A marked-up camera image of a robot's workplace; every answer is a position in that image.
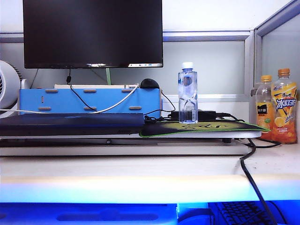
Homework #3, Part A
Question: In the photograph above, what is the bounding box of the clear mineral water bottle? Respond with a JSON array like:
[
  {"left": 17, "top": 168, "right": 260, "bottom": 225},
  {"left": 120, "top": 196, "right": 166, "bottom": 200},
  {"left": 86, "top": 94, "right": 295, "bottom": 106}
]
[{"left": 177, "top": 62, "right": 199, "bottom": 125}]

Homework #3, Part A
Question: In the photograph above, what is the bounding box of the small orange juice bottle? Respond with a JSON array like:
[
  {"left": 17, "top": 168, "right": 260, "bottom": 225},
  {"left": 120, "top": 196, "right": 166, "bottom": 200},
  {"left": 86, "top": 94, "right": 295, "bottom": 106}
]
[{"left": 255, "top": 75, "right": 274, "bottom": 133}]

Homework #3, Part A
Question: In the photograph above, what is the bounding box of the large iced tea bottle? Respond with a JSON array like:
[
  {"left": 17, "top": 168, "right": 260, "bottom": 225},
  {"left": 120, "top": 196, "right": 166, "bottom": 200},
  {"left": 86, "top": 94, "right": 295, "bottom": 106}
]
[{"left": 267, "top": 68, "right": 299, "bottom": 144}]

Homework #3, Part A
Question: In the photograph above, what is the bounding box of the black green-edged mouse pad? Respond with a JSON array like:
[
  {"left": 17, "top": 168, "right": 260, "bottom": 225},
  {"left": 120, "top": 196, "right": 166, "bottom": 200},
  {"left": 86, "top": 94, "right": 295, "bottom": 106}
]
[{"left": 139, "top": 120, "right": 271, "bottom": 138}]

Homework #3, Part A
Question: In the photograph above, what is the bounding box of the black computer mouse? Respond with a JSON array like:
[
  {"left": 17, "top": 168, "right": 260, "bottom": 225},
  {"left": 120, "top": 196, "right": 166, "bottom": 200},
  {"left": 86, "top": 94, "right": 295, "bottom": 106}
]
[{"left": 140, "top": 78, "right": 160, "bottom": 89}]

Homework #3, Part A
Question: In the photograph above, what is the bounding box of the black power adapter brick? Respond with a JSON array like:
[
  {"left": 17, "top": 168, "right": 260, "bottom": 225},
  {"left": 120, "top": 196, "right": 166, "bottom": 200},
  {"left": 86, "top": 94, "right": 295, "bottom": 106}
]
[{"left": 170, "top": 110, "right": 218, "bottom": 121}]

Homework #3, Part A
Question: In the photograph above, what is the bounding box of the white desk riser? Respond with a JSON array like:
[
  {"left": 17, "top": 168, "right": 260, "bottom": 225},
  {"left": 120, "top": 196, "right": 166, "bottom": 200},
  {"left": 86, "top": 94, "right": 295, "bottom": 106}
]
[{"left": 0, "top": 130, "right": 262, "bottom": 157}]

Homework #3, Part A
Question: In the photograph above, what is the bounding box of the dark blue mat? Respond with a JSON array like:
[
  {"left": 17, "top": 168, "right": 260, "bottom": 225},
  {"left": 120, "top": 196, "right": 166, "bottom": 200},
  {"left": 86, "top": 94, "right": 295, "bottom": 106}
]
[{"left": 0, "top": 113, "right": 146, "bottom": 137}]

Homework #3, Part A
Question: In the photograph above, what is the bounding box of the blue wooden desk organizer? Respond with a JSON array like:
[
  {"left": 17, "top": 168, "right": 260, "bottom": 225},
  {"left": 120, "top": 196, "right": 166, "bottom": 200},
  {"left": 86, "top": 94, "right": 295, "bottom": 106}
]
[{"left": 18, "top": 88, "right": 163, "bottom": 118}]

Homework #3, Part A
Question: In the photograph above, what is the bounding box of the black computer monitor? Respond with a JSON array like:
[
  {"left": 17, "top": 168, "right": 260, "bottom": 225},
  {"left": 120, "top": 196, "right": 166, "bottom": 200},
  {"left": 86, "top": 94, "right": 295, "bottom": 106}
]
[{"left": 22, "top": 0, "right": 164, "bottom": 69}]

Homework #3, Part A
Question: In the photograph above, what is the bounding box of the blue front panel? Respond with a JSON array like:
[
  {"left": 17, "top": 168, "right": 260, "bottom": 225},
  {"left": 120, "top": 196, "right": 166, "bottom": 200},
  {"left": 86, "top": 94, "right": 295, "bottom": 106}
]
[{"left": 0, "top": 202, "right": 179, "bottom": 225}]

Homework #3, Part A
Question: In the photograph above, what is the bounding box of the black keyboard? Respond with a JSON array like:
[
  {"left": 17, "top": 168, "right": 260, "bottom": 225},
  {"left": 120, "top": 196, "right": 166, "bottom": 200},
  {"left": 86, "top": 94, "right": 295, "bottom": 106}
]
[{"left": 208, "top": 201, "right": 289, "bottom": 225}]

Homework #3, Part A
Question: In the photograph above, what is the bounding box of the white round desk fan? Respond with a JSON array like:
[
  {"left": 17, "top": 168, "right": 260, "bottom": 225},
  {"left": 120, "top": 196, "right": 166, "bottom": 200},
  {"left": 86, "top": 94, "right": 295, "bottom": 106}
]
[{"left": 0, "top": 60, "right": 22, "bottom": 118}]

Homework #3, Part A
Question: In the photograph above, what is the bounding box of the thin black mouse cable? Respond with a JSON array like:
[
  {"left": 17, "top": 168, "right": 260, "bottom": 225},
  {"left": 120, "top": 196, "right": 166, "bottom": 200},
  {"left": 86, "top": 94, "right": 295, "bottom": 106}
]
[{"left": 143, "top": 92, "right": 177, "bottom": 123}]

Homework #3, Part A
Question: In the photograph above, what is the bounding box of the white cable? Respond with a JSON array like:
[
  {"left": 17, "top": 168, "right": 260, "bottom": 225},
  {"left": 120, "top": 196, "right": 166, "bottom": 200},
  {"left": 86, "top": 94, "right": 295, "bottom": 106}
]
[{"left": 0, "top": 83, "right": 140, "bottom": 114}]

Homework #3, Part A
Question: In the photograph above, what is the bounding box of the thin black monitor cable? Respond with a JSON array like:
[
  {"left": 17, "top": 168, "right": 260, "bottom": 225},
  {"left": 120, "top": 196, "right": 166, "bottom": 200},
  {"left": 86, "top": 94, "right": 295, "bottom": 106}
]
[{"left": 66, "top": 68, "right": 97, "bottom": 112}]

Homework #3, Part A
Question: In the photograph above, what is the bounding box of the thick black power cable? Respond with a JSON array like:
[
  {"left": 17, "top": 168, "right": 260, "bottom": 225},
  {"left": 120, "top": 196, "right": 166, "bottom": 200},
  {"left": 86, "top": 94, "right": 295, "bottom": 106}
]
[{"left": 215, "top": 112, "right": 280, "bottom": 225}]

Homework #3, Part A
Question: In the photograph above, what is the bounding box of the aluminium partition frame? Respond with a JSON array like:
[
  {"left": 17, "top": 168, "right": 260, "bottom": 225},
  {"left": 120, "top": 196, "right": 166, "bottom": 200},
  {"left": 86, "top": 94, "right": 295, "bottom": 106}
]
[{"left": 0, "top": 0, "right": 300, "bottom": 132}]

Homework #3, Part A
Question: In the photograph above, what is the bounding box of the thin black looped cable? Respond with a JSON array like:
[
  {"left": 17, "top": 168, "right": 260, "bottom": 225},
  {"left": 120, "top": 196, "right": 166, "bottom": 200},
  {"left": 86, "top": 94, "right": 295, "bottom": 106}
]
[{"left": 255, "top": 137, "right": 282, "bottom": 149}]

